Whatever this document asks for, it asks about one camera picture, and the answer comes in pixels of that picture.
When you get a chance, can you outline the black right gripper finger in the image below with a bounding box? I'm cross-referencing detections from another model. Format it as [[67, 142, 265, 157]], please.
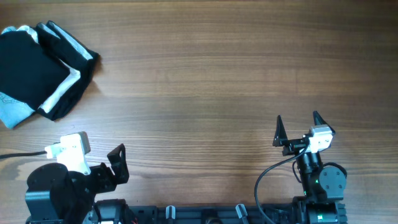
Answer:
[[313, 111, 336, 134], [272, 115, 289, 147]]

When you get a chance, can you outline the black polo shirt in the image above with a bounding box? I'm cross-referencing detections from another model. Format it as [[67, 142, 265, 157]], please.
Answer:
[[0, 30, 72, 110]]

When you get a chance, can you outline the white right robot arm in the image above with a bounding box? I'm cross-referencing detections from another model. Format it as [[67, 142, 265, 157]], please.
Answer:
[[272, 111, 348, 224]]

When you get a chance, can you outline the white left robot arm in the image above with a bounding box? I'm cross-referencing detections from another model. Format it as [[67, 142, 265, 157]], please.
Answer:
[[25, 144, 137, 224]]

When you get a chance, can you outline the folded white striped shirt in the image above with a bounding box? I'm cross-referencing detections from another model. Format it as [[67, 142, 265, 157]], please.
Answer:
[[1, 24, 82, 114]]

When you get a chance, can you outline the folded black shirt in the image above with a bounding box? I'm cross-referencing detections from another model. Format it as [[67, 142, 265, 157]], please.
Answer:
[[35, 21, 99, 121]]

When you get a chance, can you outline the folded grey shirt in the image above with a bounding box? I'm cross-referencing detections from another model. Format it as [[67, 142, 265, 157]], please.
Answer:
[[1, 93, 35, 129]]

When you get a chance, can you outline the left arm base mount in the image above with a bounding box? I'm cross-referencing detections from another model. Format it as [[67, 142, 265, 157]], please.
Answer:
[[90, 199, 134, 224]]

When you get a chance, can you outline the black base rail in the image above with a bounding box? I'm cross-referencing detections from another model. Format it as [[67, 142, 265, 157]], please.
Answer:
[[83, 203, 294, 224]]

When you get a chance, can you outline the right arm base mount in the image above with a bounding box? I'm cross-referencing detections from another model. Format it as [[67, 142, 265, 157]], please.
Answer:
[[292, 197, 348, 224]]

